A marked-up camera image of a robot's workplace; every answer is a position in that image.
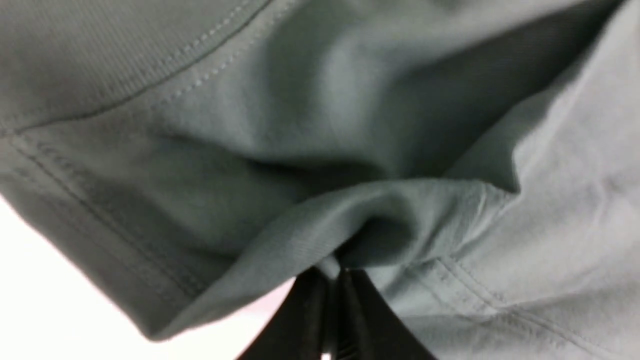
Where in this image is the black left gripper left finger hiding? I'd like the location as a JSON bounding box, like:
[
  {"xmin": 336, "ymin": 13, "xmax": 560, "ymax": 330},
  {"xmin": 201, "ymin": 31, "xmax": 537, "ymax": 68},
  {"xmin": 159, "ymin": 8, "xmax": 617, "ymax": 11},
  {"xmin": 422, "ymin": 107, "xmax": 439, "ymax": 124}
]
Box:
[{"xmin": 238, "ymin": 268, "xmax": 328, "ymax": 360}]

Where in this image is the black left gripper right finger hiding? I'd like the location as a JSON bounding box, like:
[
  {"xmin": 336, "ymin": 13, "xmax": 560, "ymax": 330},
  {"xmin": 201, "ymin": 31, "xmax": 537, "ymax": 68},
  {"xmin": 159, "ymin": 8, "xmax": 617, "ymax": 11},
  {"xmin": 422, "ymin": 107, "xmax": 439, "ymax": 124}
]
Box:
[{"xmin": 336, "ymin": 269, "xmax": 436, "ymax": 360}]

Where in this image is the green long sleeve shirt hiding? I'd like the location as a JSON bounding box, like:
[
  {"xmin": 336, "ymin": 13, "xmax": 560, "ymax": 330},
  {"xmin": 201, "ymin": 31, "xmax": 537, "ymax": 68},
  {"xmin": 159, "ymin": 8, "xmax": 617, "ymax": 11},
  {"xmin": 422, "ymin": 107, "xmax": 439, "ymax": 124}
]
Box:
[{"xmin": 0, "ymin": 0, "xmax": 639, "ymax": 360}]

